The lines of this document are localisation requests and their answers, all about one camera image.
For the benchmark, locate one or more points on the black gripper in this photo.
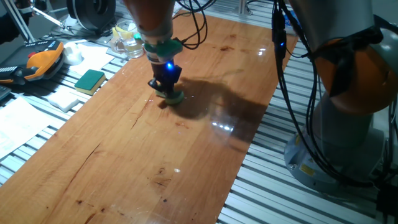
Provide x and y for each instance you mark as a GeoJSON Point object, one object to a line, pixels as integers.
{"type": "Point", "coordinates": [166, 72]}

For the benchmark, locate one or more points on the curved green and yellow sponge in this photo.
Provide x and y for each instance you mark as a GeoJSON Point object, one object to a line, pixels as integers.
{"type": "Point", "coordinates": [174, 99]}

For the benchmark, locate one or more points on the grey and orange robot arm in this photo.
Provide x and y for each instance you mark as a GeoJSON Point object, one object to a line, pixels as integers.
{"type": "Point", "coordinates": [342, 124]}

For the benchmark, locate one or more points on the rectangular green and yellow sponge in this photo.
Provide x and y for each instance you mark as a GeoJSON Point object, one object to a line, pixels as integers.
{"type": "Point", "coordinates": [88, 80]}

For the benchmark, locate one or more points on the clear glass mug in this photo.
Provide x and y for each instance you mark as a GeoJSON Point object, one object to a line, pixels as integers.
{"type": "Point", "coordinates": [124, 46]}

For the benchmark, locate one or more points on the white foam block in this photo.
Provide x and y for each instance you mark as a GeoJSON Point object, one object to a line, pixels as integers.
{"type": "Point", "coordinates": [63, 101]}

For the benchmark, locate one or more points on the black round spool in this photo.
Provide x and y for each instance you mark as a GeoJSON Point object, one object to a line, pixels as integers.
{"type": "Point", "coordinates": [90, 12]}

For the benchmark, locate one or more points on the orange and black teach pendant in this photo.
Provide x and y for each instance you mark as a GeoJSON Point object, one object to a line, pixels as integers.
{"type": "Point", "coordinates": [40, 62]}

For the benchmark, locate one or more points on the thin metal rod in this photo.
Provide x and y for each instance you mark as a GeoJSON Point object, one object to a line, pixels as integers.
{"type": "Point", "coordinates": [53, 18]}

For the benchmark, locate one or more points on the blue wet wipe packet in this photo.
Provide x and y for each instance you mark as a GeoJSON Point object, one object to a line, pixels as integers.
{"type": "Point", "coordinates": [289, 23]}

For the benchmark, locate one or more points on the printed white paper sheet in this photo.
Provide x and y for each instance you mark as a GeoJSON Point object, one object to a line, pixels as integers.
{"type": "Point", "coordinates": [18, 124]}

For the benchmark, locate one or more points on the person in dark clothes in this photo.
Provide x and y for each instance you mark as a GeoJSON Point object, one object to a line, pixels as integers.
{"type": "Point", "coordinates": [9, 28]}

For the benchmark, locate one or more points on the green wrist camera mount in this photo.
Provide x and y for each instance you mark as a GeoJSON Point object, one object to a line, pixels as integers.
{"type": "Point", "coordinates": [169, 48]}

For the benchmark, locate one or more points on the slanted aluminium frame bar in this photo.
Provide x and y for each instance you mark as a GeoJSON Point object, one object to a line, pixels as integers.
{"type": "Point", "coordinates": [18, 18]}

